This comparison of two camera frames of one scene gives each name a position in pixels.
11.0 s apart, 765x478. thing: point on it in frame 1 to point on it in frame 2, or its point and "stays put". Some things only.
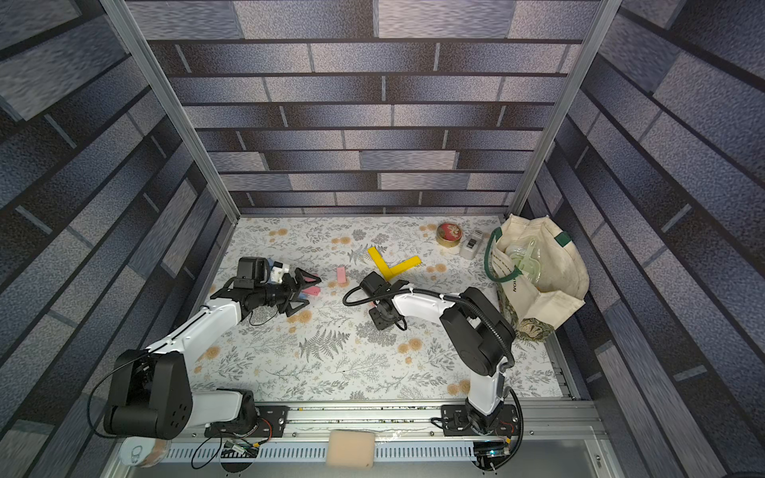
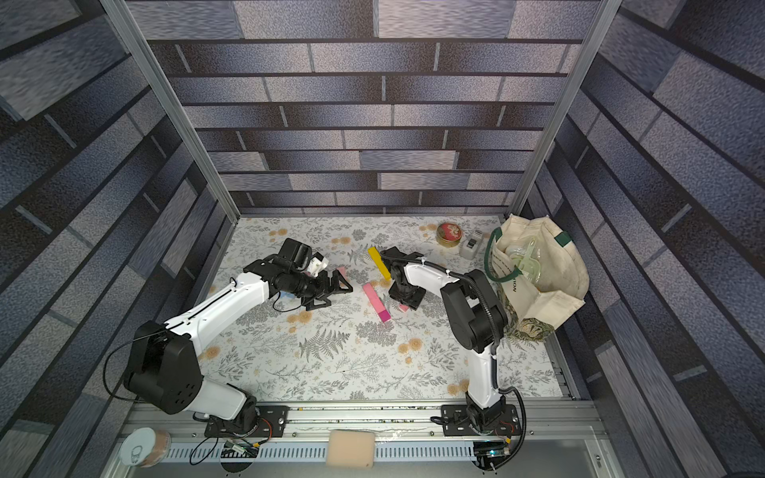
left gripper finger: (295, 305) to (311, 305)
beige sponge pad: (351, 449) stays put
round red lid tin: (448, 234) stays put
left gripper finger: (305, 279) to (335, 284)
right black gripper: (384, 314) to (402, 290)
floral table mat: (329, 349) stays put
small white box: (471, 243) stays put
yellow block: (385, 270) stays put
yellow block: (379, 261) stays put
